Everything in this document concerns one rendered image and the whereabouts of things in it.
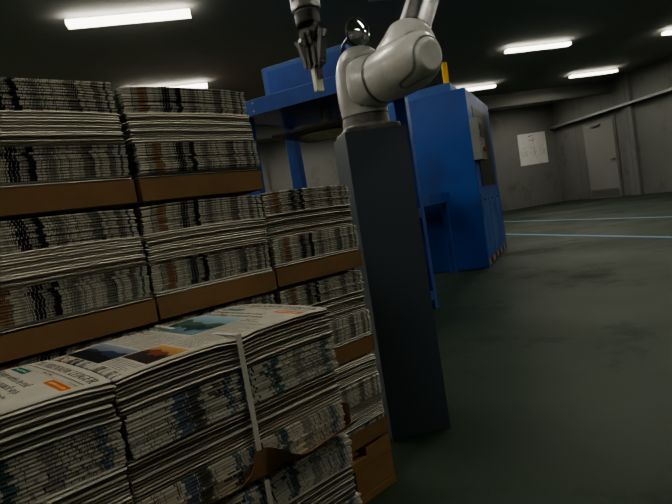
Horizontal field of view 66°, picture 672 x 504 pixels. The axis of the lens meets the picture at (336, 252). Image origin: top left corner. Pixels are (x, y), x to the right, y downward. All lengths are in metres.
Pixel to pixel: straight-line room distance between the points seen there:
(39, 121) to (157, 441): 0.57
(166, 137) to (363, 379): 0.77
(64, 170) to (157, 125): 0.20
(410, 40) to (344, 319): 0.79
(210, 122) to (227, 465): 0.69
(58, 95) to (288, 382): 0.64
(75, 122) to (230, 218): 0.35
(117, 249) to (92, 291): 0.09
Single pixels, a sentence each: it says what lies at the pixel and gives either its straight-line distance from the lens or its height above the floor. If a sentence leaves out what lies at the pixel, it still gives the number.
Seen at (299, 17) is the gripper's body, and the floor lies 1.34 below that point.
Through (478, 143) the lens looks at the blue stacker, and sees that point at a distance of 5.26.
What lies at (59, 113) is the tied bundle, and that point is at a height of 1.00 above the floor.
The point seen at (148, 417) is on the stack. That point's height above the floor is 0.53.
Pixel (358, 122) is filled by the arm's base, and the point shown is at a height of 1.03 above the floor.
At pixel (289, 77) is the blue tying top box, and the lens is 3.47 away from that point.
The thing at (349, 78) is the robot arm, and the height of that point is 1.17.
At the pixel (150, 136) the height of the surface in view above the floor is 0.96.
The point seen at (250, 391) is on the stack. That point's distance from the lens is 0.83.
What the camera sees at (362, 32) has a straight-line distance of 3.19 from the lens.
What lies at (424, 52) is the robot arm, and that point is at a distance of 1.57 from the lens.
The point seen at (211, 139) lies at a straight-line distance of 1.16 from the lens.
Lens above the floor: 0.75
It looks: 4 degrees down
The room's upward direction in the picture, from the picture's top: 9 degrees counter-clockwise
